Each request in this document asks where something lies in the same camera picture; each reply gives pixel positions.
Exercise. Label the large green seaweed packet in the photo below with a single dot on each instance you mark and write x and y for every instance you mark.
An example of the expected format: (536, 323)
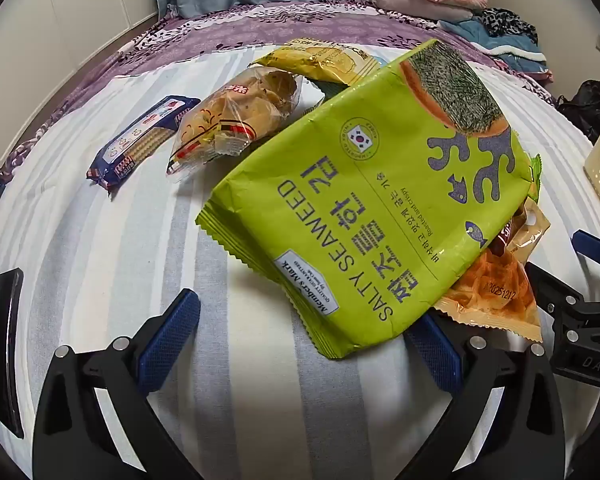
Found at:
(370, 200)

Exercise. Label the striped white blue blanket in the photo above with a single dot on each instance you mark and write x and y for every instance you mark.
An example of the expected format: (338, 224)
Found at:
(130, 260)

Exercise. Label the white wardrobe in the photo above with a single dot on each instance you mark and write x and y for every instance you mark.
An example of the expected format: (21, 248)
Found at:
(65, 5)

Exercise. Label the orange snack packet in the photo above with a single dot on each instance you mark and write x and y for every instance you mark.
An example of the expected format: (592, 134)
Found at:
(500, 290)

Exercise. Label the dark green packet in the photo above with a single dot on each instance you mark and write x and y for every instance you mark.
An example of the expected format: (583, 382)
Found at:
(330, 89)

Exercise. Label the clear bread packet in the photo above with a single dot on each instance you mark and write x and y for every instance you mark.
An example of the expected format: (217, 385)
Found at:
(220, 120)

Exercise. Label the leopard print cloth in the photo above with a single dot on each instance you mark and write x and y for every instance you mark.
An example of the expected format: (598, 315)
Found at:
(510, 22)

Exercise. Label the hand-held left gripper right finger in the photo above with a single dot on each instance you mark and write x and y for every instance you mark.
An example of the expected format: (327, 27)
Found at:
(436, 357)

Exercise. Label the brown label snack packet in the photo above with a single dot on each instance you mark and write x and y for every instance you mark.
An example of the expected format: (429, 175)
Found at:
(527, 225)

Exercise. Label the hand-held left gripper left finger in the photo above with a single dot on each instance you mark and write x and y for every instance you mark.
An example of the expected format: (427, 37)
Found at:
(171, 340)

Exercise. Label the black bag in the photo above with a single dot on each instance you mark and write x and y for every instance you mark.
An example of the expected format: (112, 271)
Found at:
(587, 105)

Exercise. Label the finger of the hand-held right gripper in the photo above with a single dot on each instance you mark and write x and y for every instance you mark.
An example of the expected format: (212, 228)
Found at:
(555, 300)
(596, 248)

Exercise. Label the yellow biscuit packet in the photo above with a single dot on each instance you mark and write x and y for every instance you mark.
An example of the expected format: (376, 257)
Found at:
(315, 62)

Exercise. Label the purple floral bedsheet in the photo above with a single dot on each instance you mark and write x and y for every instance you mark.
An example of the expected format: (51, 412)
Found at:
(230, 27)

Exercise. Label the dark blue cracker packet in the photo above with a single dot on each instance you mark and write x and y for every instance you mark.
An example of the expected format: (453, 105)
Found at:
(140, 140)

